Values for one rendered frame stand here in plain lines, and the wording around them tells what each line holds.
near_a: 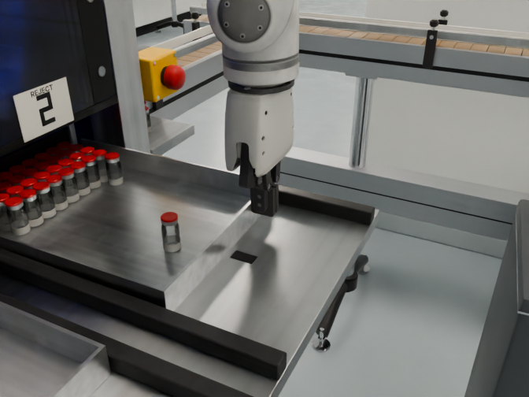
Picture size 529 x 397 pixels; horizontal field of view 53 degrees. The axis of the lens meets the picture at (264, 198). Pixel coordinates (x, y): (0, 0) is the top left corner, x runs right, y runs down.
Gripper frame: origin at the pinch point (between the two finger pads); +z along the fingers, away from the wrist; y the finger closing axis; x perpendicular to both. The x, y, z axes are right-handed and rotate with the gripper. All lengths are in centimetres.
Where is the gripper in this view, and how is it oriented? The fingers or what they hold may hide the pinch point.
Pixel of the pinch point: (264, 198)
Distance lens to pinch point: 67.0
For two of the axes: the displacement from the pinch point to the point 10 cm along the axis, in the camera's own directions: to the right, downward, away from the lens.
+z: 0.2, 8.7, 5.0
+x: 9.0, 2.0, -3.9
